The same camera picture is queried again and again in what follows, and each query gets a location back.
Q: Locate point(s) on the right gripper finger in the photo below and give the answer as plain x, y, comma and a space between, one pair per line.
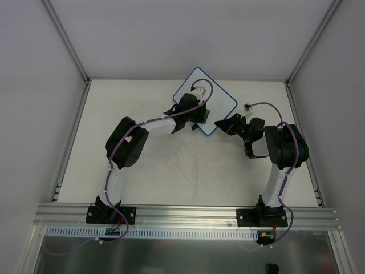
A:
234, 118
228, 126

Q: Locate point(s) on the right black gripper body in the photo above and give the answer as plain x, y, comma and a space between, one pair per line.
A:
235, 125

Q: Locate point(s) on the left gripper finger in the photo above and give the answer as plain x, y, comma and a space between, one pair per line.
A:
202, 110
201, 120

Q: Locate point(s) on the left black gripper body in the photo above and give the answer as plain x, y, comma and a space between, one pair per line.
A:
200, 115

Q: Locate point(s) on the blue-framed whiteboard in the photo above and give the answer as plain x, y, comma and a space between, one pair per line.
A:
220, 105

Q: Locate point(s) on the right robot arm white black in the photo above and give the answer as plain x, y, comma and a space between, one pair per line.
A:
282, 144

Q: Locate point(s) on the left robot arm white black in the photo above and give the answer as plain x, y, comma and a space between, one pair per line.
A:
125, 146

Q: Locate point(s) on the small black object bottom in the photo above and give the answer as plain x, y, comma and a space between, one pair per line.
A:
272, 269

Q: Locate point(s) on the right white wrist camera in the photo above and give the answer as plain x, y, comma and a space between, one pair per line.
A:
248, 110

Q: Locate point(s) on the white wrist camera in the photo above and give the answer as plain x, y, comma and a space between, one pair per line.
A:
248, 110
199, 92

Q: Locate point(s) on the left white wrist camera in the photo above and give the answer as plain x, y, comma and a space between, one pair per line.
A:
199, 92

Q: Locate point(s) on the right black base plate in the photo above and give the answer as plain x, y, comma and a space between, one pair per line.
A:
266, 218

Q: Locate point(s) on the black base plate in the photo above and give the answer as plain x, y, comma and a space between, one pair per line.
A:
266, 218
128, 214

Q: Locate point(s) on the aluminium front rail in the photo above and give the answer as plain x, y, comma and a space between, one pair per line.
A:
180, 216

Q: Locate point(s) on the white slotted cable duct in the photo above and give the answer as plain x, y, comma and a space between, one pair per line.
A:
154, 233

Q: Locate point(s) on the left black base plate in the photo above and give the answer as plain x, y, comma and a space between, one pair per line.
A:
128, 214

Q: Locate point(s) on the left aluminium frame post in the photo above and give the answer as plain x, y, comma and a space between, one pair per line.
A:
56, 22

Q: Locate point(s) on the aluminium frame post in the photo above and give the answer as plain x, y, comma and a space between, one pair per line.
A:
56, 22
323, 24

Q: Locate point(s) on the right aluminium frame post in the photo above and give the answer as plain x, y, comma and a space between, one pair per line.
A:
323, 24

